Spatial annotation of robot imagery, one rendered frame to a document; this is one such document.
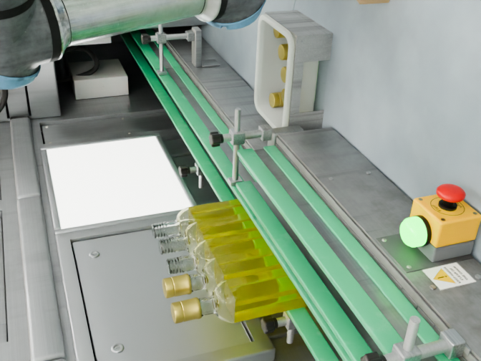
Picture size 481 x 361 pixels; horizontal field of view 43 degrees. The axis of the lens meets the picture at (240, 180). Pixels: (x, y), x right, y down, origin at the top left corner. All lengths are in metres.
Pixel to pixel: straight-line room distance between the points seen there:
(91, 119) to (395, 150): 1.18
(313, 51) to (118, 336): 0.66
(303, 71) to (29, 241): 0.70
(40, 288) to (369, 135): 0.71
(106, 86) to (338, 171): 1.20
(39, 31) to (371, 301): 0.58
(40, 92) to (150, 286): 0.92
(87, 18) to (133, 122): 1.07
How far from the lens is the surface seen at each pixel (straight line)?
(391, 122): 1.08
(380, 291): 0.88
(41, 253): 1.38
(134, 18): 0.98
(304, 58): 1.23
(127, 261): 1.32
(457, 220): 0.90
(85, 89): 2.14
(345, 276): 0.89
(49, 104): 2.01
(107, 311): 1.21
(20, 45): 0.89
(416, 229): 0.89
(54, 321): 1.22
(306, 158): 1.13
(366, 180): 1.09
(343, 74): 1.22
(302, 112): 1.28
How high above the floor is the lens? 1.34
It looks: 18 degrees down
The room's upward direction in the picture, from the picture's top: 99 degrees counter-clockwise
